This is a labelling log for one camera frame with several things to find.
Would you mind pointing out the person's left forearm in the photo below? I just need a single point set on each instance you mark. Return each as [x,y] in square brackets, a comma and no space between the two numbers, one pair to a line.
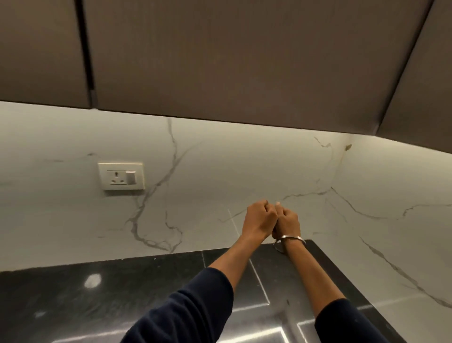
[197,300]

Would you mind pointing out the person's right hand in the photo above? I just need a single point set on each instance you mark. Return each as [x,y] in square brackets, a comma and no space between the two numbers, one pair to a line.
[287,224]

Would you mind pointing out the white wall power socket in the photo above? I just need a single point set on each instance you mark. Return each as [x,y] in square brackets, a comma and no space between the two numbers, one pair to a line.
[121,176]

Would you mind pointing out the person's right fingers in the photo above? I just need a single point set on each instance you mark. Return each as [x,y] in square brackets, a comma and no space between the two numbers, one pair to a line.
[280,209]

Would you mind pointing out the person's right forearm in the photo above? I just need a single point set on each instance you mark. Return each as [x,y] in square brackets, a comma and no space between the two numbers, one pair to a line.
[328,293]

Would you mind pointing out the person's left hand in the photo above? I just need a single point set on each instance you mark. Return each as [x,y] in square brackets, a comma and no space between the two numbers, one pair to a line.
[257,221]

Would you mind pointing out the person's left fingers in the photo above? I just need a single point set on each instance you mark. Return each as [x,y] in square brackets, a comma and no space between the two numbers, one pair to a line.
[269,209]

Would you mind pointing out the brown overhead cabinet door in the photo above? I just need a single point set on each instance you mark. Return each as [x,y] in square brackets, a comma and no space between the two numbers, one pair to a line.
[240,60]
[42,49]
[420,81]

